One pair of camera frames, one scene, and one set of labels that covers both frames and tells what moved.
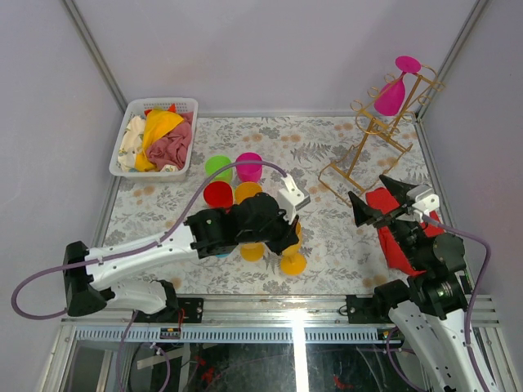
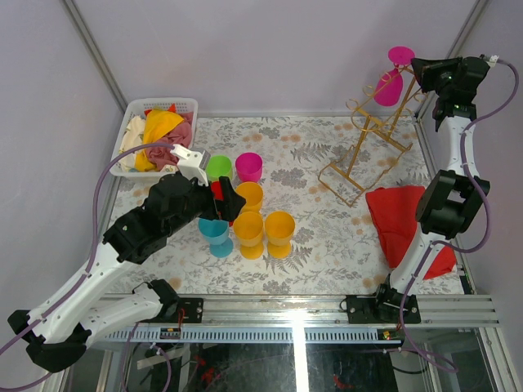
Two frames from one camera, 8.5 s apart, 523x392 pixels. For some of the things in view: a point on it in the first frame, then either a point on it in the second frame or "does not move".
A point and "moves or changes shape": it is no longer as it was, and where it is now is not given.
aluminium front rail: [310, 311] does not move
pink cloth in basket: [172, 148] does not move
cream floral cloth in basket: [132, 143] does not move
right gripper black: [399, 189] → [425, 70]
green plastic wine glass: [215, 163] does not move
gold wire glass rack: [379, 144] does not move
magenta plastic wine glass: [248, 172] does not move
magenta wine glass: [390, 99] moves or changes shape
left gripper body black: [277, 235] → [213, 211]
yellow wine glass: [292, 261] moves or changes shape
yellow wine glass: [246, 189] does not move
